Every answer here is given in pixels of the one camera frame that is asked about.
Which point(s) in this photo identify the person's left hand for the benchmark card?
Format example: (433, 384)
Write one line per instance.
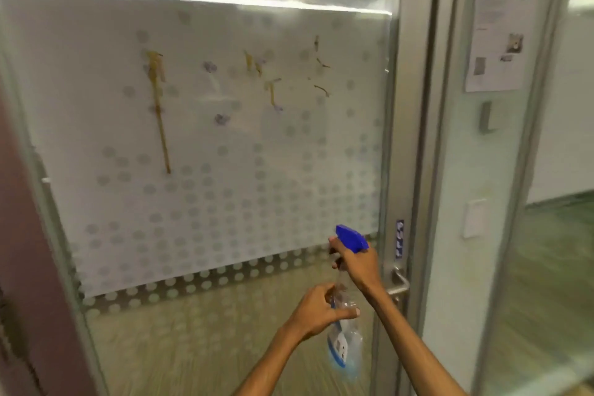
(311, 314)

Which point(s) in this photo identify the person's right hand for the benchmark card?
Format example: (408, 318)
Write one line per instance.
(364, 270)

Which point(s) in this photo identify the person's left thumb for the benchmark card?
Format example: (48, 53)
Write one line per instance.
(345, 313)

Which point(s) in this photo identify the person's right fingers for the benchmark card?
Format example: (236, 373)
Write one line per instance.
(337, 249)

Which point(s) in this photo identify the clear spray bottle blue trigger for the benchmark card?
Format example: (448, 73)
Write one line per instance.
(345, 344)

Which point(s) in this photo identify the person's left forearm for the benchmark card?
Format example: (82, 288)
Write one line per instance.
(269, 363)

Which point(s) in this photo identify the person's right forearm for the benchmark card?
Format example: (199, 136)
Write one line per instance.
(408, 344)

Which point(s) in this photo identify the blue and white sticker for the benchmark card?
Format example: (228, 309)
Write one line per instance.
(399, 239)

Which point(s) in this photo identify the glass door with dotted film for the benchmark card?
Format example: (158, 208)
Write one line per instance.
(209, 177)

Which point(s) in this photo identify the white paper notice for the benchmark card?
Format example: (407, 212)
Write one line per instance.
(503, 24)

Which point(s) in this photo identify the metal door frame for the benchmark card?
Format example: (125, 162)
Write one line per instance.
(413, 131)

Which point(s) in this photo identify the white wall switch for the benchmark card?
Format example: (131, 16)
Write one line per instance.
(474, 218)

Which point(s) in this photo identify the grey wall box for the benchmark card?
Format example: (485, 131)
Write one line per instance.
(491, 117)

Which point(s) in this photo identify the glass wall panel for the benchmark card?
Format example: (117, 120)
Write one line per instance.
(552, 224)

